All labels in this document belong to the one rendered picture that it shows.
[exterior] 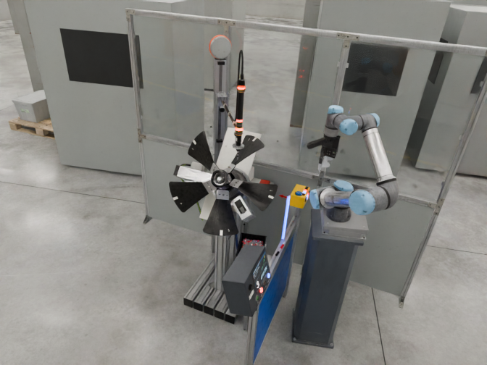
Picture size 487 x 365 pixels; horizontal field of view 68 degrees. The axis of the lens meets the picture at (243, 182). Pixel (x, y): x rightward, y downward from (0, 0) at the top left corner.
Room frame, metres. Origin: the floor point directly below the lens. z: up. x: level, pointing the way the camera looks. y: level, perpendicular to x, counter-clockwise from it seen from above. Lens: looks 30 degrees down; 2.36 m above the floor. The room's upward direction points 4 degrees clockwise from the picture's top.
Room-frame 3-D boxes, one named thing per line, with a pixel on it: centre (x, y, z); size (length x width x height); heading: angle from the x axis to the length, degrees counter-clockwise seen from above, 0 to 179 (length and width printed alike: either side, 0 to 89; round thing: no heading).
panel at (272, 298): (1.76, -0.26, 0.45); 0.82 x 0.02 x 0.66; 159
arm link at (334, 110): (1.79, -0.45, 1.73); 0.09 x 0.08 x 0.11; 22
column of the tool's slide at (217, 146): (2.67, 0.22, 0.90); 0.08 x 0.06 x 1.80; 104
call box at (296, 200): (2.12, -0.40, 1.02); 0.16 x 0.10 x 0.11; 159
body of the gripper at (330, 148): (1.79, -0.45, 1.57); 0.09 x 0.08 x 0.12; 69
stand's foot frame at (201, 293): (2.21, 0.10, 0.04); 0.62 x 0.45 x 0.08; 159
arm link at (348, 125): (1.71, -0.50, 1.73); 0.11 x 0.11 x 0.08; 22
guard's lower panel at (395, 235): (2.65, -0.21, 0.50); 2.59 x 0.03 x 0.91; 69
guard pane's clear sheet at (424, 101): (2.65, -0.21, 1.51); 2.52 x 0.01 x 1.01; 69
